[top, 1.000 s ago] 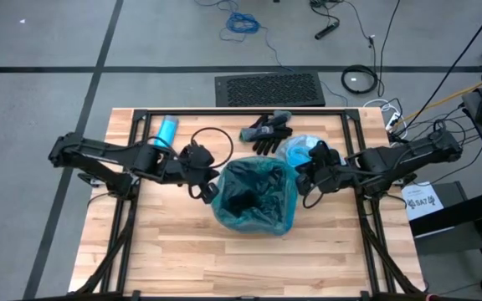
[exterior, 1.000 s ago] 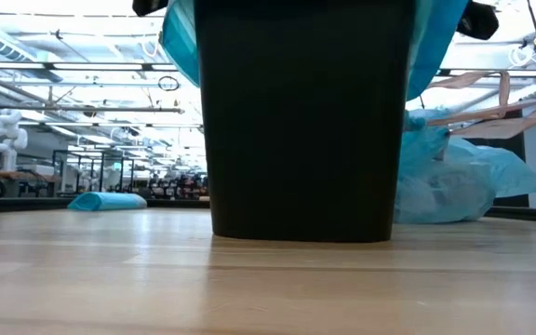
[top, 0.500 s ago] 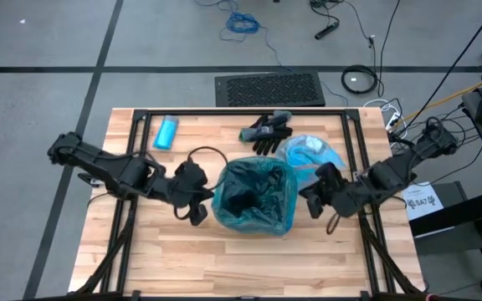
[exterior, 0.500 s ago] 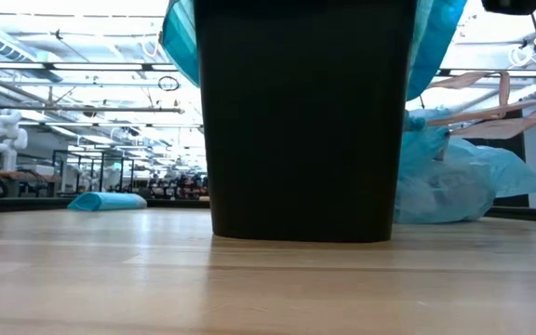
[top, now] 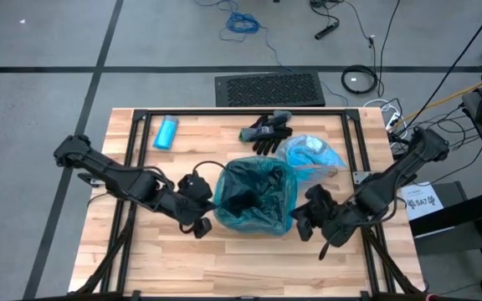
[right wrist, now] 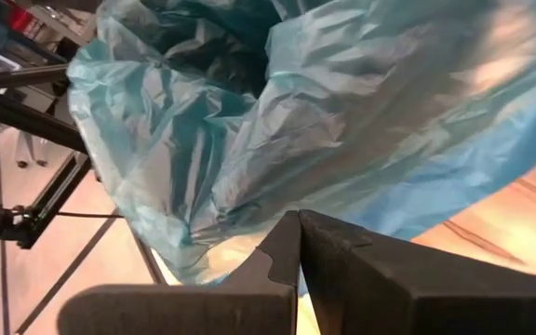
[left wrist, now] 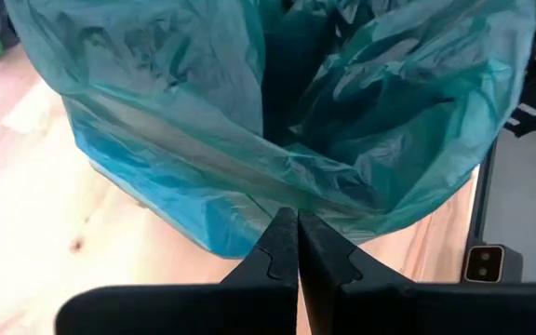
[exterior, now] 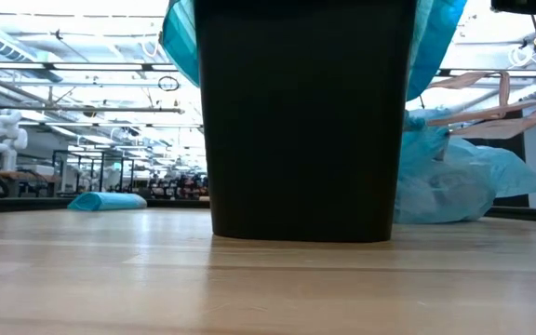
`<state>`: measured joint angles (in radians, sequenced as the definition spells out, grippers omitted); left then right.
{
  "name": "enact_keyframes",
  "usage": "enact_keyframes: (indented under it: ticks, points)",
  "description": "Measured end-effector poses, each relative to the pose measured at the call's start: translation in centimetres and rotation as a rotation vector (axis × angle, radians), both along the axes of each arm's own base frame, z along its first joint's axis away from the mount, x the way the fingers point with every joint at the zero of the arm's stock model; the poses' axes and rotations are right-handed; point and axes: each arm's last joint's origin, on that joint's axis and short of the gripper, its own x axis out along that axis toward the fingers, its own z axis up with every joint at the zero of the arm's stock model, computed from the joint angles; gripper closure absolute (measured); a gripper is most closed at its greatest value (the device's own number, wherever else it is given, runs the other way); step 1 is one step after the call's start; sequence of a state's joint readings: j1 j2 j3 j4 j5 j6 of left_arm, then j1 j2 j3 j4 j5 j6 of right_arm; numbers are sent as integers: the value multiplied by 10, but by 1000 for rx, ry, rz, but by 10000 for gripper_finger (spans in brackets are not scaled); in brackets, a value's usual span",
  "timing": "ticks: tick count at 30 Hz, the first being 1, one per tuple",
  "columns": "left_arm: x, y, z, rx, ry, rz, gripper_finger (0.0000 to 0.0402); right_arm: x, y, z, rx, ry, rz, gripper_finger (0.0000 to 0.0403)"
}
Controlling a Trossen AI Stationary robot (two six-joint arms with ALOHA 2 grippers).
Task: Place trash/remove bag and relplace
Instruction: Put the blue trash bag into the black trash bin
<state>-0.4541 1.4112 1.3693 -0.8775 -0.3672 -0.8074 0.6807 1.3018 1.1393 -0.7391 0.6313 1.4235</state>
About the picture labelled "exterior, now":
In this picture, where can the long overhead light rail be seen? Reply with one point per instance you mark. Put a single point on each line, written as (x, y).
(86, 66)

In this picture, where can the roll of blue trash bags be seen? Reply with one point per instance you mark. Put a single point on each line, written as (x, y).
(107, 201)

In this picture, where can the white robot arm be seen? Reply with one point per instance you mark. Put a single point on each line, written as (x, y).
(5, 135)

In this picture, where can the black plastic trash bin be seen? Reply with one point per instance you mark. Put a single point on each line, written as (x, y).
(305, 130)

